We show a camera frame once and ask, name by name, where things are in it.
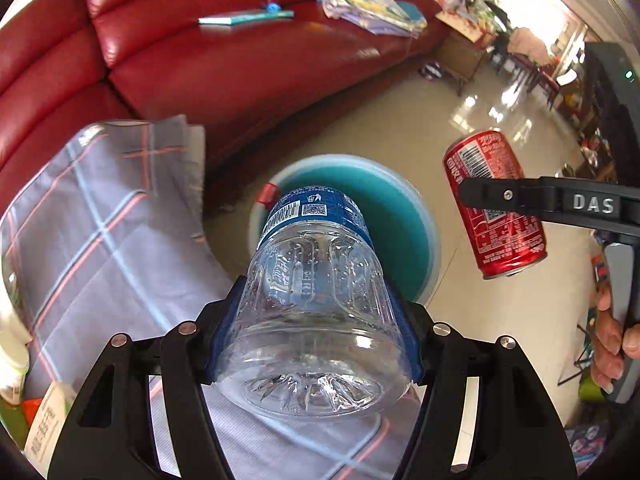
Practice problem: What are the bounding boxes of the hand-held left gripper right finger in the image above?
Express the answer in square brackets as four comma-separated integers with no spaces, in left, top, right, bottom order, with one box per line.
[385,285,578,480]

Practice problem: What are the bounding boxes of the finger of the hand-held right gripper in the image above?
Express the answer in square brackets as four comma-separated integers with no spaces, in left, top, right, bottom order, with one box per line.
[459,176,621,233]

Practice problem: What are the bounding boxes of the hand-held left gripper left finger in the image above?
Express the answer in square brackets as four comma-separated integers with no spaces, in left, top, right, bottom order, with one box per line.
[47,275,246,480]

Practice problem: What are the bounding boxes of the red soda can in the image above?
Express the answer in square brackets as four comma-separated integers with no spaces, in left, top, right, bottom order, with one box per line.
[442,130,548,280]

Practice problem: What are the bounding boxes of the clear plastic bottle blue label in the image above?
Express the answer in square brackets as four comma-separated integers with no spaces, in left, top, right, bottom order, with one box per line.
[216,186,415,418]

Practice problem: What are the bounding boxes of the teal round bin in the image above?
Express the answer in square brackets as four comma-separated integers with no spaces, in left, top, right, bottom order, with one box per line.
[248,155,442,306]

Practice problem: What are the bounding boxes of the person's right hand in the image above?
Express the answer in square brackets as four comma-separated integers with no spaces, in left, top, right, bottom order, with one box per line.
[590,287,640,393]

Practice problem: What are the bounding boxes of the dark dining chairs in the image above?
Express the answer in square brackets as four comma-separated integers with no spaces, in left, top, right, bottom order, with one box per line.
[495,25,561,108]

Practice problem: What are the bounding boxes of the wooden side table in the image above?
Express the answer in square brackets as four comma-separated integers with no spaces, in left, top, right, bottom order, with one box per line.
[435,10,493,96]

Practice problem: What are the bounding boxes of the grey plaid cloth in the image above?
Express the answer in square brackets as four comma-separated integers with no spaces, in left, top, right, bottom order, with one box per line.
[0,115,426,480]

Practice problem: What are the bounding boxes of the white printed paper box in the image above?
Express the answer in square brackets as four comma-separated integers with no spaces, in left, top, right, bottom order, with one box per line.
[25,382,76,466]

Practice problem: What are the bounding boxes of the green plastic object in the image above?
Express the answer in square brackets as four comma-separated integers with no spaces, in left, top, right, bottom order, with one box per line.
[580,375,607,403]

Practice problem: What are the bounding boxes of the colourful printed packet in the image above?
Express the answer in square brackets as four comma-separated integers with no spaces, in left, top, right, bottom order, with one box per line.
[565,422,612,476]

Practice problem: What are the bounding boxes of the white plastic container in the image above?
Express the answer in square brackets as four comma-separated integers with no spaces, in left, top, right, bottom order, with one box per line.
[0,285,31,406]

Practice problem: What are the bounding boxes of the red leather sofa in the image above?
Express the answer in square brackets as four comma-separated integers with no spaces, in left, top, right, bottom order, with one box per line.
[0,0,451,213]

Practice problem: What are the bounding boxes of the thin teal book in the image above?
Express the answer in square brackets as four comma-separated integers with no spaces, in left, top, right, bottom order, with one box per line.
[198,9,295,27]

